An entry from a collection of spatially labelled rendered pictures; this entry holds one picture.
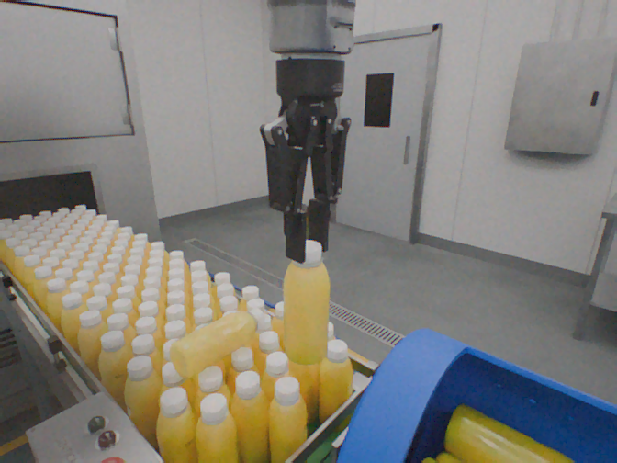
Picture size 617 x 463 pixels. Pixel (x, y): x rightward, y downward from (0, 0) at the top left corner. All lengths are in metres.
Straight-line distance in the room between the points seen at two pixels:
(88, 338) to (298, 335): 0.54
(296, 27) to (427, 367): 0.38
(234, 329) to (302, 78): 0.45
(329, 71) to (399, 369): 0.33
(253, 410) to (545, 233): 3.45
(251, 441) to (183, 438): 0.11
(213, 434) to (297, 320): 0.23
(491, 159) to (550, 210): 0.67
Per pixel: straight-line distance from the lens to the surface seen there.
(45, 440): 0.64
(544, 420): 0.64
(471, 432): 0.56
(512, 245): 3.96
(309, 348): 0.53
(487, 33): 3.95
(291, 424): 0.65
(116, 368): 0.84
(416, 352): 0.47
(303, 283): 0.47
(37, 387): 2.01
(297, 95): 0.40
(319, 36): 0.39
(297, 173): 0.42
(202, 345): 0.65
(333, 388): 0.74
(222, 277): 0.98
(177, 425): 0.66
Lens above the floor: 1.51
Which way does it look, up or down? 20 degrees down
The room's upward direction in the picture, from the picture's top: straight up
